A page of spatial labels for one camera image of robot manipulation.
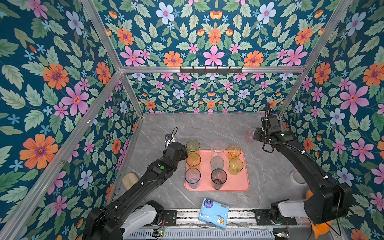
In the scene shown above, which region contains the light green tall glass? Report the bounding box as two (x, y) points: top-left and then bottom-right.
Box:
(186, 140), (201, 154)

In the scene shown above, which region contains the yellow tall glass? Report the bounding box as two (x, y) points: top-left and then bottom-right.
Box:
(186, 153), (201, 169)

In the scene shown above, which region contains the blue tall glass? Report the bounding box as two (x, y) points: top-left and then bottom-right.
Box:
(185, 168), (201, 189)

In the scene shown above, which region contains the pink plastic tray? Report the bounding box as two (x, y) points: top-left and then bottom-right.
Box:
(184, 150), (250, 192)

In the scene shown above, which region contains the clear tall glass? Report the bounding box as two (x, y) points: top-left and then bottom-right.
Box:
(211, 141), (225, 157)

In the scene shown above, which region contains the teal tall glass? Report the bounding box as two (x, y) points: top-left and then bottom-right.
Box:
(210, 156), (225, 171)

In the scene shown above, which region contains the grey smoke tall glass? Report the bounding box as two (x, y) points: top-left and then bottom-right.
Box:
(211, 169), (228, 190)

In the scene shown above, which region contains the short green glass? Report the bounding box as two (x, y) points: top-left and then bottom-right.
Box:
(229, 158), (244, 175)

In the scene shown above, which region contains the short amber glass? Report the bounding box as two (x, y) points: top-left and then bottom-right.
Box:
(227, 145), (242, 160)

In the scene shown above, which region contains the short pink glass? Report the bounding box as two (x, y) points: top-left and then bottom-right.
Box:
(246, 128), (256, 143)

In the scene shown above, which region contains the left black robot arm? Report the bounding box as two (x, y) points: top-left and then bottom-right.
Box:
(82, 142), (188, 240)

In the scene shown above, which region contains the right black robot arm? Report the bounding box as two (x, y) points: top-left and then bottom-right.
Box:
(253, 104), (353, 224)

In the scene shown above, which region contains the tape roll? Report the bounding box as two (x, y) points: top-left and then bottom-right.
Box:
(290, 170), (307, 186)

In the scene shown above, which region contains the beige sponge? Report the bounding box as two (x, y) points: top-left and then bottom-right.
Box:
(122, 173), (138, 191)

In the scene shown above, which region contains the blue tissue pack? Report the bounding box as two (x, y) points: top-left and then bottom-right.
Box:
(198, 198), (230, 230)

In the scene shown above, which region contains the orange shark plush toy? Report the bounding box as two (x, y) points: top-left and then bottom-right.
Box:
(305, 188), (334, 240)

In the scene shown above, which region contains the white vent grille strip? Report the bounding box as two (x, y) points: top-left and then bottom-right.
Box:
(124, 228), (275, 240)

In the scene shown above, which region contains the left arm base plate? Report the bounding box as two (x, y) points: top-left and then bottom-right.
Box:
(160, 210), (178, 227)

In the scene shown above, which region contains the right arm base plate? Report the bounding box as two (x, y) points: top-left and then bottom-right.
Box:
(252, 209), (297, 226)

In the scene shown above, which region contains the black hook rail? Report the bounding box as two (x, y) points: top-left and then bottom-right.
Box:
(179, 66), (243, 75)

